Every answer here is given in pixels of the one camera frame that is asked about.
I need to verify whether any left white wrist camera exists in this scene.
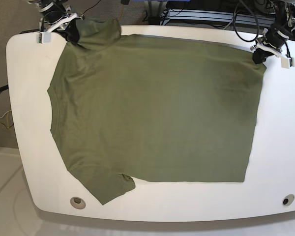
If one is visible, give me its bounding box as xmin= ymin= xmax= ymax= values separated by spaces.
xmin=281 ymin=57 xmax=295 ymax=69

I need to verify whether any left table cable grommet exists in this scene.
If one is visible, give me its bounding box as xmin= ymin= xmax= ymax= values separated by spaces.
xmin=70 ymin=197 xmax=86 ymax=209

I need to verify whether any right table cable grommet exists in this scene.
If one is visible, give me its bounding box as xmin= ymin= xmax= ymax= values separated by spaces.
xmin=282 ymin=194 xmax=295 ymax=207

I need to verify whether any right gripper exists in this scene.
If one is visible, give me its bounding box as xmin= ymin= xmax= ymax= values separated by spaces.
xmin=39 ymin=7 xmax=84 ymax=45

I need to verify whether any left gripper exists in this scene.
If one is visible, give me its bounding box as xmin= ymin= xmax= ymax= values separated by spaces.
xmin=252 ymin=24 xmax=292 ymax=64

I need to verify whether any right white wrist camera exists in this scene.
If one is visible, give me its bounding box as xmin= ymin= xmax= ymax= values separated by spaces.
xmin=37 ymin=32 xmax=52 ymax=44

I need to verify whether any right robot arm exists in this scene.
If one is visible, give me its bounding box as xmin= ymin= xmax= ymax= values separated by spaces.
xmin=28 ymin=0 xmax=82 ymax=45

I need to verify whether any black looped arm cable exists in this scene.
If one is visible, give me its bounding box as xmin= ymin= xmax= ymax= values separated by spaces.
xmin=233 ymin=0 xmax=260 ymax=42

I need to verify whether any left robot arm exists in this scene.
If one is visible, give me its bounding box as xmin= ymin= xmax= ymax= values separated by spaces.
xmin=252 ymin=0 xmax=295 ymax=69

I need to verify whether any olive green T-shirt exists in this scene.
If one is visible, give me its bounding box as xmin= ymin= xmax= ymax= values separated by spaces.
xmin=48 ymin=19 xmax=266 ymax=204

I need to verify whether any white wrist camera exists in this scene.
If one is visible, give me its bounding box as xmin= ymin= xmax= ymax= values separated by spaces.
xmin=37 ymin=32 xmax=52 ymax=44
xmin=281 ymin=57 xmax=295 ymax=69

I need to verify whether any table cable grommet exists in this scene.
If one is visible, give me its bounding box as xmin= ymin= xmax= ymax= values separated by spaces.
xmin=282 ymin=194 xmax=295 ymax=207
xmin=70 ymin=197 xmax=86 ymax=209

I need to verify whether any aluminium frame rail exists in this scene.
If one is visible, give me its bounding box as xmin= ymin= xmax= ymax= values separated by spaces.
xmin=160 ymin=8 xmax=274 ymax=29

